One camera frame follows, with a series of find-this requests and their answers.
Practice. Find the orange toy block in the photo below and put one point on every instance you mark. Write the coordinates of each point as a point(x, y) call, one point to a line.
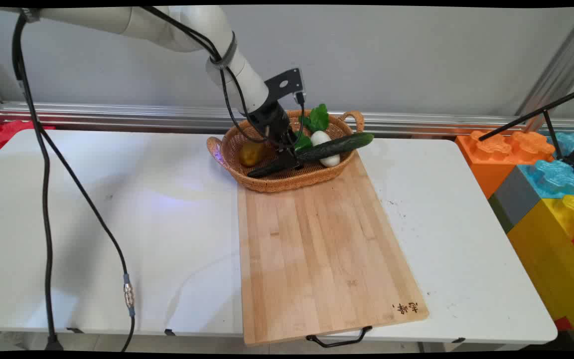
point(486, 169)

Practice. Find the black tripod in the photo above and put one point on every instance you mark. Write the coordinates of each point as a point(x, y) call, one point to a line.
point(516, 122)

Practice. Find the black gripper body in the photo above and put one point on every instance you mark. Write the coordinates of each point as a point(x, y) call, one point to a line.
point(272, 120)

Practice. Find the woven wicker basket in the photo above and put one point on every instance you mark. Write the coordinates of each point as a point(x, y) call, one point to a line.
point(287, 182)

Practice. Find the white radish with green leaves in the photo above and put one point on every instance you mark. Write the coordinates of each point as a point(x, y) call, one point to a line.
point(321, 137)

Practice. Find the long dark green cucumber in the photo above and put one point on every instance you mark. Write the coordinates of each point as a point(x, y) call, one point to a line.
point(342, 143)

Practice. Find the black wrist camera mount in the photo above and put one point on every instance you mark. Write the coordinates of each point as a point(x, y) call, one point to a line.
point(283, 83)

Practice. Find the brown potato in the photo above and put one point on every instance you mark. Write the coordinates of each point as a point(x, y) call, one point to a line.
point(252, 153)

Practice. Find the blue and grey toy block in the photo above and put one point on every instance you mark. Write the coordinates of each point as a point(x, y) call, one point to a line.
point(553, 177)

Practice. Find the aluminium frame post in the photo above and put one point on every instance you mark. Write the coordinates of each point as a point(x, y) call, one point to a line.
point(561, 65)

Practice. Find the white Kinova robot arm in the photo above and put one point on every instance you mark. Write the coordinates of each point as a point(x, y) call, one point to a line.
point(192, 25)

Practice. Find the aluminium frame rail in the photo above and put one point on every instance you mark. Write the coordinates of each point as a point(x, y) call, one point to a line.
point(117, 115)

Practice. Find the yellow toy block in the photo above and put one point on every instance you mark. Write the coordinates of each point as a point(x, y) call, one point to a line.
point(546, 249)

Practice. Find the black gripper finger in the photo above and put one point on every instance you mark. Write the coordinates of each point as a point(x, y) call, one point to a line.
point(275, 147)
point(293, 155)

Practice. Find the light blue toy block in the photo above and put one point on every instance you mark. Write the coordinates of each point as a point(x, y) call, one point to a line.
point(568, 142)

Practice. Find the wooden cutting board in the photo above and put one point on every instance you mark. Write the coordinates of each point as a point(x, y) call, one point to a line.
point(317, 249)

